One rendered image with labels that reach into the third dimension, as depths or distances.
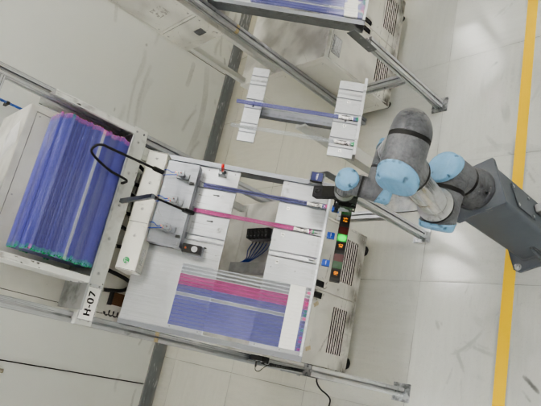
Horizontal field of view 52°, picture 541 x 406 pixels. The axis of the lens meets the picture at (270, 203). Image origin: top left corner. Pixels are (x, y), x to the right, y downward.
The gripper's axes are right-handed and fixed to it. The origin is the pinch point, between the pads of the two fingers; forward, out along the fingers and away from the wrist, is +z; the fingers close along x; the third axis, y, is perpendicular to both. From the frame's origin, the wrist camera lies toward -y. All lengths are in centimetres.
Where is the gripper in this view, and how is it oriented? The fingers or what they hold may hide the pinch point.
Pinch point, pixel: (336, 207)
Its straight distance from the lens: 218.6
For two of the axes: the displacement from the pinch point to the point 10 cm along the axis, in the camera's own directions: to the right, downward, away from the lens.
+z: 0.6, 3.0, 9.5
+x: 2.1, -9.4, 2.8
